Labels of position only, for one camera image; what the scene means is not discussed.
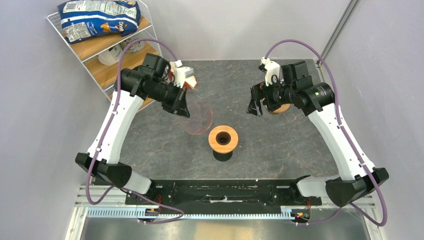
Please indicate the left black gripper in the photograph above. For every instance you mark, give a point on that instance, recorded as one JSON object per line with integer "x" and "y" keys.
{"x": 179, "y": 106}

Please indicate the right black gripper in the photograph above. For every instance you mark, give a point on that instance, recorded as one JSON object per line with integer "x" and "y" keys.
{"x": 254, "y": 107}

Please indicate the wooden ring stand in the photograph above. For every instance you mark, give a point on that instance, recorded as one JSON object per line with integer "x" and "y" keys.
{"x": 223, "y": 139}
{"x": 280, "y": 108}

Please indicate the orange white filter box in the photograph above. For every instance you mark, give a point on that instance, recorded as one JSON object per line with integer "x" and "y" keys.
{"x": 192, "y": 82}

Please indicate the red black dripper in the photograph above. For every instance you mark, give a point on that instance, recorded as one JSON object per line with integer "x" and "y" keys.
{"x": 222, "y": 157}

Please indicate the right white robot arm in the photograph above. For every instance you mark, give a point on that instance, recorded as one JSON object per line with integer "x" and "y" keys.
{"x": 292, "y": 84}

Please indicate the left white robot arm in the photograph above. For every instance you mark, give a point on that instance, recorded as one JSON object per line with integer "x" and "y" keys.
{"x": 157, "y": 79}

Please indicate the white plastic jug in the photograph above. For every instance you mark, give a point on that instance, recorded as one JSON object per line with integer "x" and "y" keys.
{"x": 110, "y": 56}

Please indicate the blue Doritos chip bag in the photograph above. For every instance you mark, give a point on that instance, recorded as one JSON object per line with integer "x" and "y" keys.
{"x": 85, "y": 19}

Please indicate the white wire wooden shelf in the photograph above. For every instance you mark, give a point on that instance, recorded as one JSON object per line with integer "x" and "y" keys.
{"x": 87, "y": 51}

